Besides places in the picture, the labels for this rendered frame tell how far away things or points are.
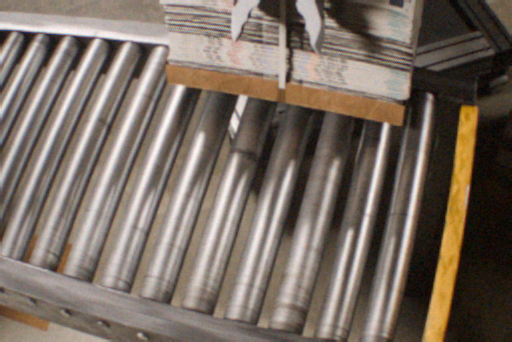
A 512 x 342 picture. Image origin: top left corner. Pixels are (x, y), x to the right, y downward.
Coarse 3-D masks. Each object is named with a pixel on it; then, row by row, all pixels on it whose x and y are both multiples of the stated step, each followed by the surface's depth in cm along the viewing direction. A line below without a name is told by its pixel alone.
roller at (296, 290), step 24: (336, 120) 124; (336, 144) 122; (312, 168) 122; (336, 168) 121; (312, 192) 119; (336, 192) 120; (312, 216) 117; (312, 240) 115; (288, 264) 114; (312, 264) 113; (288, 288) 111; (312, 288) 113; (288, 312) 110
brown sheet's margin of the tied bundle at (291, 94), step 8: (264, 80) 119; (272, 80) 119; (264, 88) 120; (272, 88) 120; (280, 88) 120; (288, 88) 119; (296, 88) 119; (264, 96) 122; (272, 96) 121; (280, 96) 121; (288, 96) 120; (296, 96) 120; (296, 104) 121
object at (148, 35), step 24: (0, 24) 141; (24, 24) 140; (48, 24) 139; (72, 24) 138; (96, 24) 138; (120, 24) 137; (144, 24) 137; (0, 48) 146; (144, 48) 136; (432, 72) 128; (456, 96) 126; (456, 120) 131
